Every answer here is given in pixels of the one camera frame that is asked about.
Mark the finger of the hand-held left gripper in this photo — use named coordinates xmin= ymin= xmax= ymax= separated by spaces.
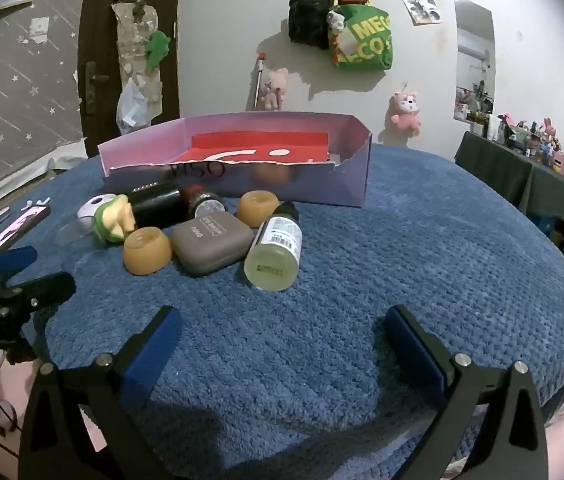
xmin=0 ymin=272 xmax=77 ymax=311
xmin=0 ymin=246 xmax=39 ymax=286

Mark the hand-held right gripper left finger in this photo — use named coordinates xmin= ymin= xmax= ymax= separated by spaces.
xmin=18 ymin=305 xmax=184 ymax=480

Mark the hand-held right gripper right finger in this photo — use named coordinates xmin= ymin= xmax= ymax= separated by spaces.
xmin=384 ymin=304 xmax=549 ymax=480

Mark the clear plastic cup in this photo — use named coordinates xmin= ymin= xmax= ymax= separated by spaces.
xmin=54 ymin=220 xmax=100 ymax=248

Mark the white oval case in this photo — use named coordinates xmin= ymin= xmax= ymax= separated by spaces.
xmin=77 ymin=195 xmax=118 ymax=221

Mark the green and yellow toy figure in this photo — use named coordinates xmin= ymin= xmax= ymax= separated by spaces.
xmin=93 ymin=195 xmax=138 ymax=245

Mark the amber rubber cup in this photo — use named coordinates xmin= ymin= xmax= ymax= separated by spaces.
xmin=235 ymin=190 xmax=281 ymax=229
xmin=123 ymin=226 xmax=173 ymax=276

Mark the grey rounded case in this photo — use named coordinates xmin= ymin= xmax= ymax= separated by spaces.
xmin=170 ymin=211 xmax=255 ymax=277

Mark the black studded roller massager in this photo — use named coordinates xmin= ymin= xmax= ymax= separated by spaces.
xmin=129 ymin=182 xmax=198 ymax=228

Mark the dropper bottle with black cap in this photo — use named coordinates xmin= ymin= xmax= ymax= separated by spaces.
xmin=243 ymin=201 xmax=304 ymax=293

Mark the purple cardboard box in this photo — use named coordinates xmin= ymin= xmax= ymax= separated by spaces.
xmin=98 ymin=112 xmax=374 ymax=208

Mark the smartphone with pink screen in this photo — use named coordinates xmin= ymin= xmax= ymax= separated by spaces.
xmin=0 ymin=204 xmax=52 ymax=253

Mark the clear plastic bag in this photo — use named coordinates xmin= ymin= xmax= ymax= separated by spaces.
xmin=116 ymin=82 xmax=155 ymax=136

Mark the table with dark green cloth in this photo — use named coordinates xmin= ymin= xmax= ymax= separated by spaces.
xmin=454 ymin=131 xmax=564 ymax=281

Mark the red printed paper sheet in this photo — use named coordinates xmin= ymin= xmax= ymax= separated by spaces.
xmin=182 ymin=131 xmax=343 ymax=166

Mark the dark wooden door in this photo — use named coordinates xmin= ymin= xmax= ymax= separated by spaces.
xmin=76 ymin=0 xmax=183 ymax=143

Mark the pink plush pig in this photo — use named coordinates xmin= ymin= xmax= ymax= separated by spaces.
xmin=389 ymin=91 xmax=423 ymax=137

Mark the row of bottles and figurines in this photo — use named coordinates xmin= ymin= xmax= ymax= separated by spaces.
xmin=467 ymin=110 xmax=564 ymax=196

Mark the clear hanging pocket organizer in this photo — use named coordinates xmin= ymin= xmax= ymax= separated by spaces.
xmin=112 ymin=0 xmax=163 ymax=116

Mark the green plush toy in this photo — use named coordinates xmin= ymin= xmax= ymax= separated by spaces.
xmin=144 ymin=30 xmax=172 ymax=71

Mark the small pink plush toy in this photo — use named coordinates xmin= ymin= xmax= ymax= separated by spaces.
xmin=262 ymin=67 xmax=290 ymax=111

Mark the green tote bag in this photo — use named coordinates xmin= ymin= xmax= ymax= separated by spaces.
xmin=329 ymin=4 xmax=394 ymax=72

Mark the small white plush toy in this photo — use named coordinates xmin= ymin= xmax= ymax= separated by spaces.
xmin=326 ymin=9 xmax=347 ymax=36

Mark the black backpack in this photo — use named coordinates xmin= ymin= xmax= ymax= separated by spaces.
xmin=288 ymin=0 xmax=333 ymax=51

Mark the metal door handle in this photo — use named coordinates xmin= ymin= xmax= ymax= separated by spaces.
xmin=82 ymin=61 xmax=99 ymax=116

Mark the wall mirror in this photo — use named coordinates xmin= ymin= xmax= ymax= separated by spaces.
xmin=453 ymin=0 xmax=497 ymax=123

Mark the photo collage on wall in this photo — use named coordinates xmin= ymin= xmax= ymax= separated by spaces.
xmin=396 ymin=0 xmax=444 ymax=26

